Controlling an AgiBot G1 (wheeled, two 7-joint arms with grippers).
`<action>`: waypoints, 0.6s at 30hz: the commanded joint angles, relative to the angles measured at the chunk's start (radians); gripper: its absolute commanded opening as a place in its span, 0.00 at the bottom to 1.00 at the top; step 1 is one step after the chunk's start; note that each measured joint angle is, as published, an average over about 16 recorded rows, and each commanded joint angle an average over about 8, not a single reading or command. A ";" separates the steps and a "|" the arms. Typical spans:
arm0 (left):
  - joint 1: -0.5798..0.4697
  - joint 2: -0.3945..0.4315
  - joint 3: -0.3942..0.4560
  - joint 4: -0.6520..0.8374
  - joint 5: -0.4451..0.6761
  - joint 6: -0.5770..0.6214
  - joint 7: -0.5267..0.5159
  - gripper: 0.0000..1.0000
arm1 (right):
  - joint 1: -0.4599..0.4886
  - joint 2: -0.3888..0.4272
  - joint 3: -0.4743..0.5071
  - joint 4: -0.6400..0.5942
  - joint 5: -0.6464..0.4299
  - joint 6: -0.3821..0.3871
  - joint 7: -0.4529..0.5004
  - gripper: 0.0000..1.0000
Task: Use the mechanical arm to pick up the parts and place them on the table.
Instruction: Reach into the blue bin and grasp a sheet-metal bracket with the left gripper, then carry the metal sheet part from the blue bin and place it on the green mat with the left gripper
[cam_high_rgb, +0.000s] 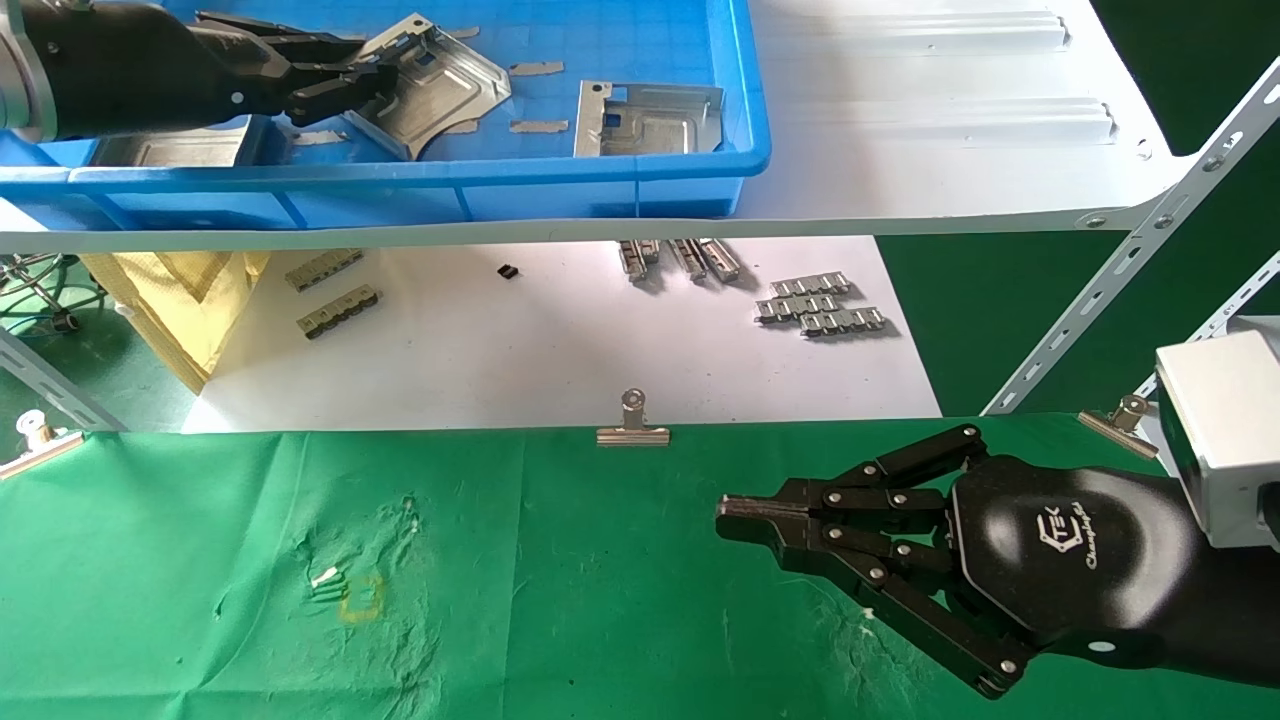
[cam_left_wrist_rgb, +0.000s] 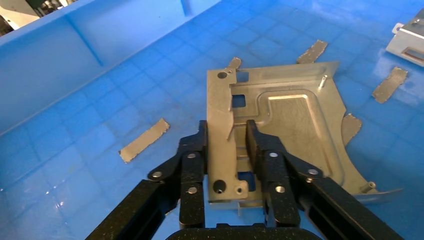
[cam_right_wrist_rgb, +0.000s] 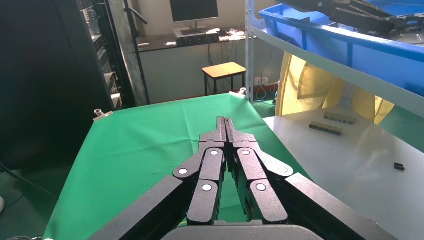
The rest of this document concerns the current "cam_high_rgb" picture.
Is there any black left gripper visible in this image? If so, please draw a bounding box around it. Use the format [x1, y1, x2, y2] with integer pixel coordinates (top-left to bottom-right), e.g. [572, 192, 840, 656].
[18, 0, 402, 143]

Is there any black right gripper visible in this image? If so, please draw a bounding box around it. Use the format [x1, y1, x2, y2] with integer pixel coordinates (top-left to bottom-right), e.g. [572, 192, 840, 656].
[715, 423, 1280, 701]

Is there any bent sheet metal bracket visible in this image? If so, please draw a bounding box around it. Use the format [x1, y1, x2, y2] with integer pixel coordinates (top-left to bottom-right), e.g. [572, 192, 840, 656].
[343, 12, 514, 163]

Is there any tan metal connector strip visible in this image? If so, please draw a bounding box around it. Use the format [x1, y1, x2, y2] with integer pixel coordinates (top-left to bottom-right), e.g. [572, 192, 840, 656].
[297, 284, 383, 342]
[284, 249, 365, 294]

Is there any silver binder clip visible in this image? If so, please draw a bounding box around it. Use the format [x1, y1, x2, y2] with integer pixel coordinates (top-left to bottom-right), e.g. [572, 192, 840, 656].
[596, 387, 672, 448]
[0, 409, 87, 482]
[1077, 394, 1162, 462]

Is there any yellow fabric bag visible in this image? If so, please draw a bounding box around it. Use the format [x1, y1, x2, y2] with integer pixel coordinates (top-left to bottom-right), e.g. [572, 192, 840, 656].
[79, 250, 272, 397]

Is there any green table cloth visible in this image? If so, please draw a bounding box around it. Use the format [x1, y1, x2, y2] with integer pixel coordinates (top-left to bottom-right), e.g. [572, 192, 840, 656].
[0, 412, 1280, 720]

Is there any large blue plastic bin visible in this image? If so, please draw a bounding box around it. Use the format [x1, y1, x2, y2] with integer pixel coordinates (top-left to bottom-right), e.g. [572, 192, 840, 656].
[0, 0, 773, 233]

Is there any chrome stool base with casters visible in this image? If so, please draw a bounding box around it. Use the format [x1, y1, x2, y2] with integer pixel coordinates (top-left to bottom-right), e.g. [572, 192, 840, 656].
[0, 254, 83, 337]

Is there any white metal shelf rack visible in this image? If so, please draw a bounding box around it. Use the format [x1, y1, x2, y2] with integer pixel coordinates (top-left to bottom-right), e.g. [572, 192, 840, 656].
[0, 0, 1280, 435]

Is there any flat sheet metal bracket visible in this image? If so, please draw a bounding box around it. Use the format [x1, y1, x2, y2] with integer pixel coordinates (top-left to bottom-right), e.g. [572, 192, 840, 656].
[88, 114, 293, 171]

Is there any square sheet metal bracket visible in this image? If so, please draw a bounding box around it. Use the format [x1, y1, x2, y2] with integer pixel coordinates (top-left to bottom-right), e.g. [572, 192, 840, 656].
[574, 80, 727, 159]

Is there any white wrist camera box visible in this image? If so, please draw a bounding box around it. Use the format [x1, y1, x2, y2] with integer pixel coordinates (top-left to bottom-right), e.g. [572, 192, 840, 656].
[1154, 329, 1280, 550]

